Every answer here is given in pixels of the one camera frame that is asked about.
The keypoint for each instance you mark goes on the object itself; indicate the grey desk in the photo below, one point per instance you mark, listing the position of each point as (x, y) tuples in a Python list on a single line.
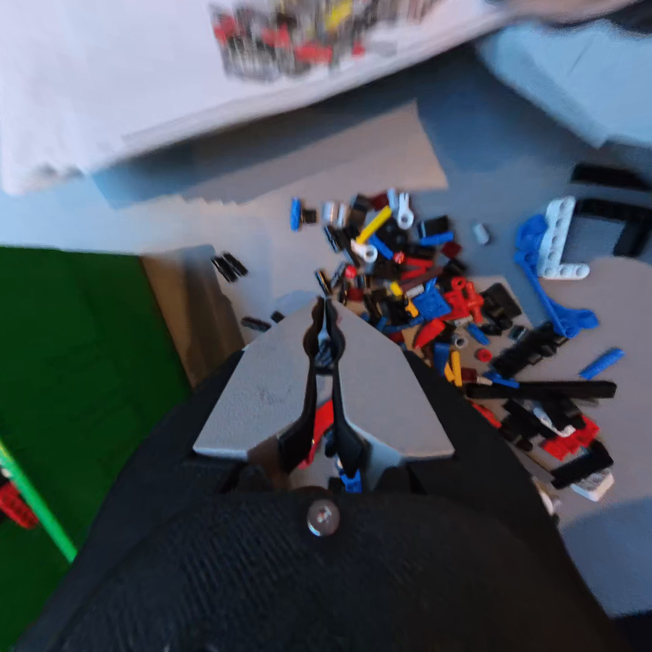
[(458, 142)]

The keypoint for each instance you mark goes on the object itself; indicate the green plastic bin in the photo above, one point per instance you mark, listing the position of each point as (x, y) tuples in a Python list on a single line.
[(76, 356)]

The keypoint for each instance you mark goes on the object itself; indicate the open instruction booklet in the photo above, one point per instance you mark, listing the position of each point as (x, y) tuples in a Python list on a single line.
[(102, 76)]

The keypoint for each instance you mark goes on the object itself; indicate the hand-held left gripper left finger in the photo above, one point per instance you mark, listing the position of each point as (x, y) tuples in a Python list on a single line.
[(260, 392)]

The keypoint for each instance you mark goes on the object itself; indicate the small black pin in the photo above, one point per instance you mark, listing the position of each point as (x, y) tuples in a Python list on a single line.
[(223, 270), (236, 264), (322, 356), (255, 323)]

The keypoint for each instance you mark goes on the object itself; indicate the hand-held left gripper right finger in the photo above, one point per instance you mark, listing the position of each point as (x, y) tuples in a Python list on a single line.
[(392, 402)]

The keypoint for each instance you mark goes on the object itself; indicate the pile of toy bricks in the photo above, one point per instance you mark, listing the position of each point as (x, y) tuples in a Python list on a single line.
[(433, 305)]

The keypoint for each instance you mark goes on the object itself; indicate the red angled panel brick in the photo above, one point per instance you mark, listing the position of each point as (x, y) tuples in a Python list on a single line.
[(322, 423)]

